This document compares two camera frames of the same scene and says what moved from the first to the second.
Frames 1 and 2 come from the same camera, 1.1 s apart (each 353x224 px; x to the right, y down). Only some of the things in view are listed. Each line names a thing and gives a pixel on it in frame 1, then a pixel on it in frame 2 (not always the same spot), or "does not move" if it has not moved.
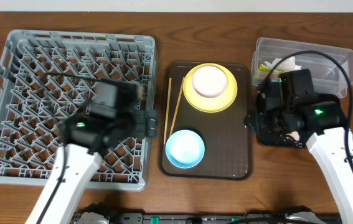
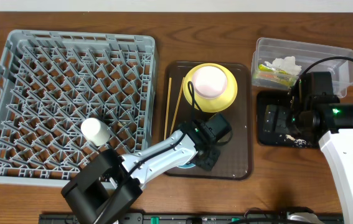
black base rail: (209, 218) does not move
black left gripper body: (150, 122) to (210, 157)
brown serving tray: (226, 134) does not move
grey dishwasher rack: (42, 76) does not move
